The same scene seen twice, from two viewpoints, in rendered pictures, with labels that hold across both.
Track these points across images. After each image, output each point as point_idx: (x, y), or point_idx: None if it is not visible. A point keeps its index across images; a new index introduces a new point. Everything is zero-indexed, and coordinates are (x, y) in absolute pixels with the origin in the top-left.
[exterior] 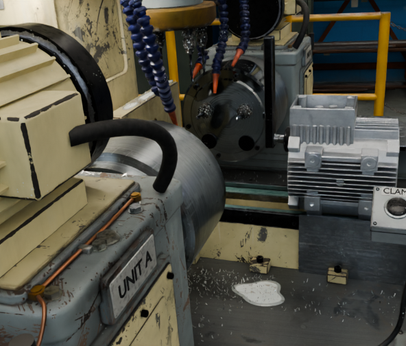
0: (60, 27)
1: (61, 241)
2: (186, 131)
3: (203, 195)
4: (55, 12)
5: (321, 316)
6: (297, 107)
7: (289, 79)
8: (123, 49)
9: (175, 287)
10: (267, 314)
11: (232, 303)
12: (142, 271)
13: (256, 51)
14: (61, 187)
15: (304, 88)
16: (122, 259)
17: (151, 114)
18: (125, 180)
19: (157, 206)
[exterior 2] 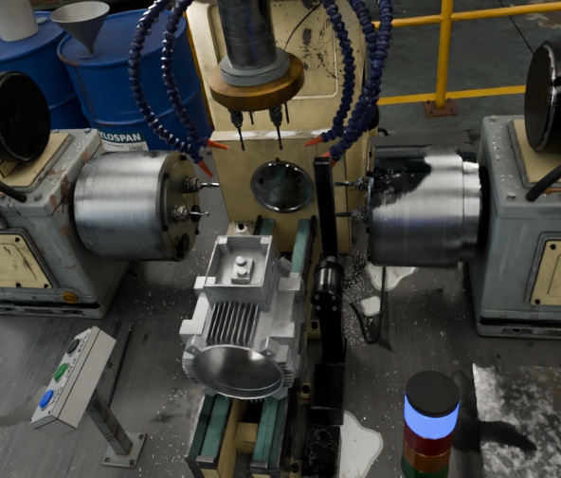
0: (223, 42)
1: None
2: (154, 185)
3: (114, 229)
4: (209, 30)
5: (170, 379)
6: (219, 241)
7: (493, 228)
8: (335, 74)
9: (50, 252)
10: (174, 341)
11: (190, 318)
12: None
13: (500, 163)
14: None
15: (545, 260)
16: None
17: (268, 152)
18: (28, 182)
19: (8, 205)
